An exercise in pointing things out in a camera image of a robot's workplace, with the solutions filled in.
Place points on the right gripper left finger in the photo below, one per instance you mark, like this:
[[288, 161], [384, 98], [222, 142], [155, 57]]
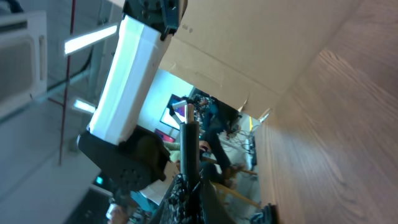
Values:
[[174, 208]]

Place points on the cardboard wall panel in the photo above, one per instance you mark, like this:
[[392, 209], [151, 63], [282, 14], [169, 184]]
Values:
[[247, 53]]

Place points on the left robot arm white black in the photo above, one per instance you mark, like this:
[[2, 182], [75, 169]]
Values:
[[132, 156]]

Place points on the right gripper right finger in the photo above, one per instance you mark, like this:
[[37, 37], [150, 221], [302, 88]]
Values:
[[213, 211]]

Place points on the ceiling light strip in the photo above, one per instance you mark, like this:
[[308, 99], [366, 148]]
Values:
[[82, 41]]

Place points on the ceiling air conditioner unit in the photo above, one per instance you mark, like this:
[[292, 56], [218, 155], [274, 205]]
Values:
[[23, 59]]

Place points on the seated person in background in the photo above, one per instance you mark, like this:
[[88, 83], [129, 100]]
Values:
[[214, 124]]

